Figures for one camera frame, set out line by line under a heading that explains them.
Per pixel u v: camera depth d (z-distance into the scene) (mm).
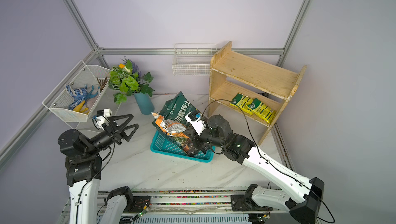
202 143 582
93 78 877
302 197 385
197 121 542
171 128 619
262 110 813
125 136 611
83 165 465
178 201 749
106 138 527
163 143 930
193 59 978
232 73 720
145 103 1008
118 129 510
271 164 433
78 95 716
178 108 779
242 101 860
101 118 572
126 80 784
